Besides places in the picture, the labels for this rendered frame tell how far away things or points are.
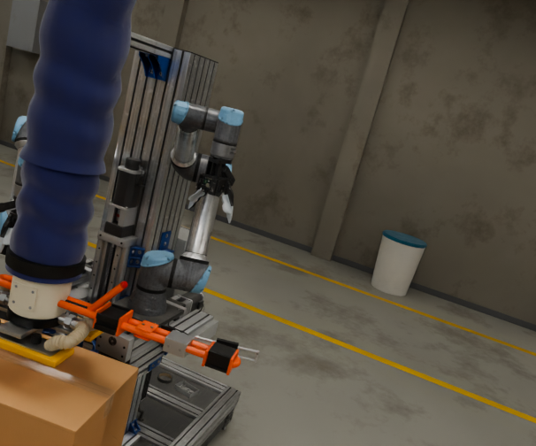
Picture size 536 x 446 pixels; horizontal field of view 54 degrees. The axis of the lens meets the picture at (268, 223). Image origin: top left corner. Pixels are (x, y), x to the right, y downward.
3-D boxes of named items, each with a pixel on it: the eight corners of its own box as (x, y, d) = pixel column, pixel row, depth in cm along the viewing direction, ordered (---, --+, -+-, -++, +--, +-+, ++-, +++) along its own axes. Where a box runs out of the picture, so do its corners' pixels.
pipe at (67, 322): (-43, 316, 155) (-40, 298, 154) (14, 291, 179) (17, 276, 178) (60, 354, 150) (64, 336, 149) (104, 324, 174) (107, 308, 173)
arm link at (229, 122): (244, 111, 167) (246, 112, 158) (236, 145, 169) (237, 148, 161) (220, 104, 165) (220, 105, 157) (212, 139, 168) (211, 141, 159)
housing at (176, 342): (161, 350, 153) (164, 337, 152) (170, 342, 160) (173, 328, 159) (183, 358, 152) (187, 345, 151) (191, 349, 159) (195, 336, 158)
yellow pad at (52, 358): (-49, 330, 154) (-47, 314, 153) (-24, 318, 163) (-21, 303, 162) (54, 368, 149) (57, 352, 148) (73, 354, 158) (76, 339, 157)
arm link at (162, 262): (138, 275, 209) (145, 244, 206) (172, 282, 211) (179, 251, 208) (134, 287, 198) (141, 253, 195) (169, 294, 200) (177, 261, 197)
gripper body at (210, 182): (195, 191, 164) (203, 153, 161) (206, 189, 172) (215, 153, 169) (216, 198, 162) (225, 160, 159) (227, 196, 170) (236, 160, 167)
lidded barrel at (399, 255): (411, 290, 719) (428, 241, 704) (408, 302, 664) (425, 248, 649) (370, 276, 736) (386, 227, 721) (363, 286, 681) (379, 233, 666)
